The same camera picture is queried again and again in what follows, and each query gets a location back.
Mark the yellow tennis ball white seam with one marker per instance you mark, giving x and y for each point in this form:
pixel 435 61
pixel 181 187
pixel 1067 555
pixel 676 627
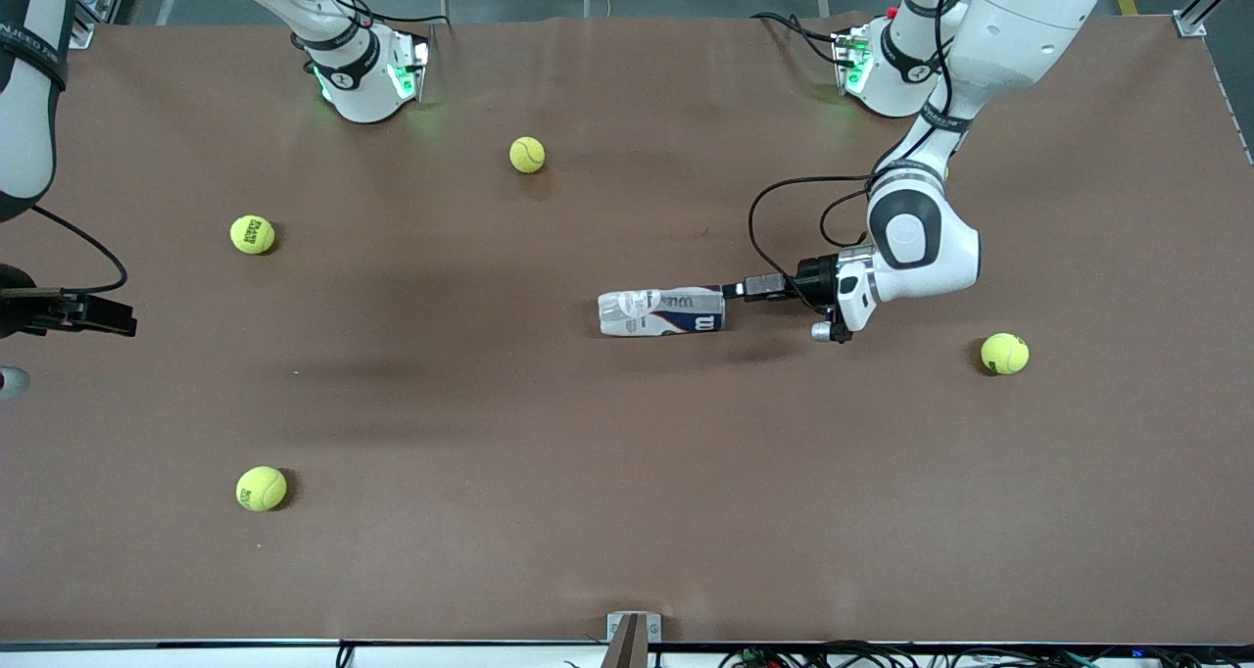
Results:
pixel 527 155

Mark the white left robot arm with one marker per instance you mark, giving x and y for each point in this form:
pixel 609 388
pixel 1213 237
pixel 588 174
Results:
pixel 921 247

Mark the silver corner bracket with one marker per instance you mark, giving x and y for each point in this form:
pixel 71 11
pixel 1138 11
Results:
pixel 83 37
pixel 1189 24

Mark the clear tennis ball can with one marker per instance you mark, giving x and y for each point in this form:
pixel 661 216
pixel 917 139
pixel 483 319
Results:
pixel 656 310

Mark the grey metal table bracket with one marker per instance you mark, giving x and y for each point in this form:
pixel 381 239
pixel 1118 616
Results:
pixel 651 627

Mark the yellow tennis ball black print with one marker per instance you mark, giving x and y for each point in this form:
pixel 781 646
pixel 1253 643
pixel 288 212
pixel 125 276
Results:
pixel 262 489
pixel 1005 354
pixel 253 234

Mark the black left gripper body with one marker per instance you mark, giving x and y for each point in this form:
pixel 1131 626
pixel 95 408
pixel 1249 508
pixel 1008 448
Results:
pixel 812 278

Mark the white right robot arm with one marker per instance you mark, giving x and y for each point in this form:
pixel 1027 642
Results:
pixel 343 90

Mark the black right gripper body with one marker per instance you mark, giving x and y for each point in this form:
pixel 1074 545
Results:
pixel 12 313

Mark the brown camera mount post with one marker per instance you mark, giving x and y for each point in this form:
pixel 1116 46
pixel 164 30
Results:
pixel 627 648

